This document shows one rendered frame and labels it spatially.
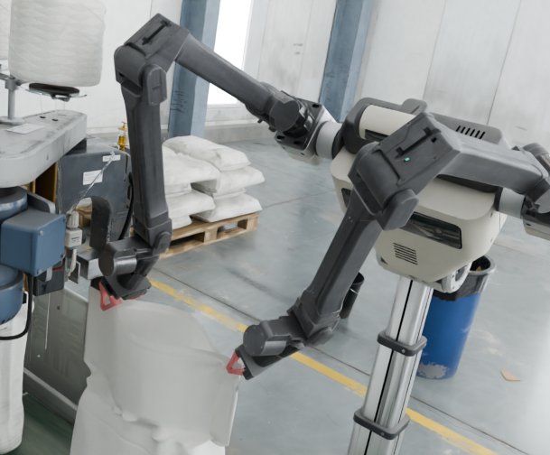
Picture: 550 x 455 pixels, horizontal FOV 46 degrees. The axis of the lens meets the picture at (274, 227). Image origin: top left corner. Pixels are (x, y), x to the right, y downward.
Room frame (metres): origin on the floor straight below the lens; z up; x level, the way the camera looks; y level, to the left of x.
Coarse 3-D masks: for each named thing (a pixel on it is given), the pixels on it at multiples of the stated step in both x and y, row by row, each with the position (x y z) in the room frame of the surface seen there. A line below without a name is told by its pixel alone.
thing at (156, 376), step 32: (96, 320) 1.37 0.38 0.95; (128, 320) 1.35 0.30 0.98; (160, 320) 1.36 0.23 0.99; (192, 320) 1.32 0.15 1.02; (96, 352) 1.36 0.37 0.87; (128, 352) 1.20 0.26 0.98; (160, 352) 1.18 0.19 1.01; (192, 352) 1.18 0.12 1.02; (96, 384) 1.31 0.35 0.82; (128, 384) 1.20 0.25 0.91; (160, 384) 1.18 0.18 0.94; (192, 384) 1.18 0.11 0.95; (224, 384) 1.17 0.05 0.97; (96, 416) 1.26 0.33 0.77; (128, 416) 1.19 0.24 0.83; (160, 416) 1.18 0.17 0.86; (192, 416) 1.18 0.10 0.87; (224, 416) 1.16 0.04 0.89; (96, 448) 1.25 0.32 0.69; (128, 448) 1.19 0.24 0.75; (160, 448) 1.15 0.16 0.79; (192, 448) 1.15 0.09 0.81; (224, 448) 1.22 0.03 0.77
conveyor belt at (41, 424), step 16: (32, 400) 1.79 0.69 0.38; (32, 416) 1.71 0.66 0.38; (48, 416) 1.73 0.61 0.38; (32, 432) 1.64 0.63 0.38; (48, 432) 1.65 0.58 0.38; (64, 432) 1.66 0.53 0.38; (16, 448) 1.56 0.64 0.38; (32, 448) 1.57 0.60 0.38; (48, 448) 1.58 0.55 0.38; (64, 448) 1.59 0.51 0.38
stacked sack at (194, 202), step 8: (192, 192) 4.46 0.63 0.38; (168, 200) 4.18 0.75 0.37; (176, 200) 4.21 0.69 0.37; (184, 200) 4.24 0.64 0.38; (192, 200) 4.29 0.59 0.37; (200, 200) 4.35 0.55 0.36; (208, 200) 4.40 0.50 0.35; (176, 208) 4.12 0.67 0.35; (184, 208) 4.19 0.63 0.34; (192, 208) 4.26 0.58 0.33; (200, 208) 4.33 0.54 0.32; (208, 208) 4.41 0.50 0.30; (176, 216) 4.13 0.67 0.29
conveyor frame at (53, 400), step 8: (24, 368) 1.90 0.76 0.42; (24, 376) 1.88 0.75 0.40; (32, 376) 1.86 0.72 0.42; (24, 384) 1.88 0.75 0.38; (32, 384) 1.86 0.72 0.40; (40, 384) 1.83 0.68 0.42; (32, 392) 1.85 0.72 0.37; (40, 392) 1.83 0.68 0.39; (48, 392) 1.81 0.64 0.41; (56, 392) 1.80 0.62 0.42; (40, 400) 1.83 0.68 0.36; (48, 400) 1.81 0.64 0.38; (56, 400) 1.78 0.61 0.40; (64, 400) 1.77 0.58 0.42; (56, 408) 1.78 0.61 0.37; (64, 408) 1.76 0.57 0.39; (72, 408) 1.74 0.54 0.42; (64, 416) 1.76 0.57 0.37; (72, 416) 1.74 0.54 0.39; (72, 424) 1.74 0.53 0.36
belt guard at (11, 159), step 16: (48, 112) 1.44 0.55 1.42; (64, 112) 1.47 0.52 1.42; (80, 112) 1.50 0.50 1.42; (0, 128) 1.21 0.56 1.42; (48, 128) 1.28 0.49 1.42; (64, 128) 1.31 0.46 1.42; (80, 128) 1.42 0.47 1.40; (0, 144) 1.10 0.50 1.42; (16, 144) 1.12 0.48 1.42; (32, 144) 1.13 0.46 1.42; (48, 144) 1.17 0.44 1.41; (64, 144) 1.29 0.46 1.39; (0, 160) 1.02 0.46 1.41; (16, 160) 1.04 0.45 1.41; (32, 160) 1.08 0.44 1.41; (48, 160) 1.17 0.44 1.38; (0, 176) 1.02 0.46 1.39; (16, 176) 1.04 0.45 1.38; (32, 176) 1.08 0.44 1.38
